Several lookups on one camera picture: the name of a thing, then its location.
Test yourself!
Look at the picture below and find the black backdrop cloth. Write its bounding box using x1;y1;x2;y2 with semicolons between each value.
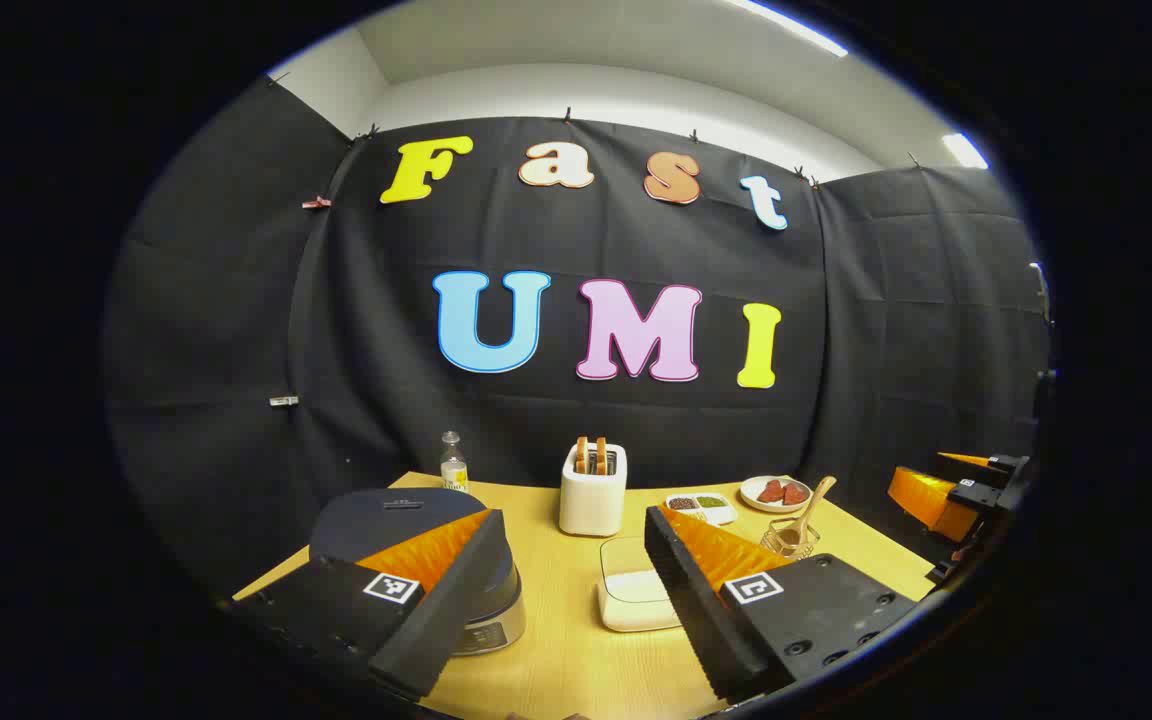
104;75;1052;601

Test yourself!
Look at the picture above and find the white toaster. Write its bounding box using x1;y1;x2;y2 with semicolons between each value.
559;443;629;538

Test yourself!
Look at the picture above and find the white divided dish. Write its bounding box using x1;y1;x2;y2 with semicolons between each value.
664;493;739;527

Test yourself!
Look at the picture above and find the ceiling light strip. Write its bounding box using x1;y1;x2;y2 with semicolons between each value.
941;132;989;171

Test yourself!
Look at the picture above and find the white round plate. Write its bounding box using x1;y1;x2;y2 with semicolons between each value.
740;475;814;514

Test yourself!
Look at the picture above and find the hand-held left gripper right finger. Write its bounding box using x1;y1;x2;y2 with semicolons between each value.
644;505;922;706

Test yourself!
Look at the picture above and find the wooden spoon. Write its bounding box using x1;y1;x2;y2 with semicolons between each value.
771;476;837;556

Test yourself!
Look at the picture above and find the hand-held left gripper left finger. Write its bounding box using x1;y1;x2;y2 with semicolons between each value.
226;508;507;701

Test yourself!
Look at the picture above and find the small glass bottle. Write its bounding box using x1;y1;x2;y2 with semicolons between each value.
440;431;469;493

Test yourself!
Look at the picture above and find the dark rice cooker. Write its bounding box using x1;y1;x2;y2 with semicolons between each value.
309;487;527;658

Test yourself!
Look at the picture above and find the wire chopstick holder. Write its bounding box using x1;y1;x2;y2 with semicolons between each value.
760;517;821;561

